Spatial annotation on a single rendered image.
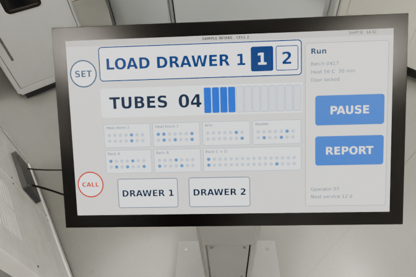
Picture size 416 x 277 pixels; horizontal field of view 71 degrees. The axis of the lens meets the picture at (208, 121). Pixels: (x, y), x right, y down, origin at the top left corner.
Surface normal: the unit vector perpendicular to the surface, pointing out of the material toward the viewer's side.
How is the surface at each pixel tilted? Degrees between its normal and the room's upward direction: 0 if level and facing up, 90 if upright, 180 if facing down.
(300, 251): 0
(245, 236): 90
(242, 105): 50
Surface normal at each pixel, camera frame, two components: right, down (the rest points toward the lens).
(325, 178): -0.04, 0.08
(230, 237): -0.01, 0.70
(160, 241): -0.05, -0.71
